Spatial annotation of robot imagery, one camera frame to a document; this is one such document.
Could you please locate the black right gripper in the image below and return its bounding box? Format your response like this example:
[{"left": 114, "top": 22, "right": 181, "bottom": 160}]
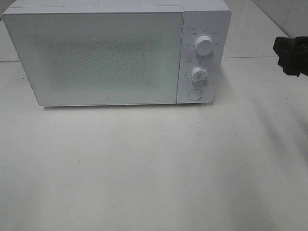
[{"left": 273, "top": 36, "right": 308, "bottom": 77}]

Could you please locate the white timer knob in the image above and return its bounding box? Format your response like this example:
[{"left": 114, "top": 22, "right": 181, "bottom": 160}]
[{"left": 191, "top": 67, "right": 208, "bottom": 84}]

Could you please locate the round door release button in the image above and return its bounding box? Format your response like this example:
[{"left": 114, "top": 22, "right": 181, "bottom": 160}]
[{"left": 188, "top": 89, "right": 203, "bottom": 101}]

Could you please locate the white microwave door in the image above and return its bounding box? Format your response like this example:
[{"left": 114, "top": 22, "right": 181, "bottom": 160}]
[{"left": 4, "top": 13, "right": 183, "bottom": 106}]

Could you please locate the upper white power knob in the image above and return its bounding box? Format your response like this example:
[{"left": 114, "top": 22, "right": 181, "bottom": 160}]
[{"left": 194, "top": 35, "right": 215, "bottom": 56}]

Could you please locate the white microwave oven body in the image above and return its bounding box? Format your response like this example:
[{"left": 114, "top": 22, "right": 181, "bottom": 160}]
[{"left": 2, "top": 0, "right": 231, "bottom": 106}]

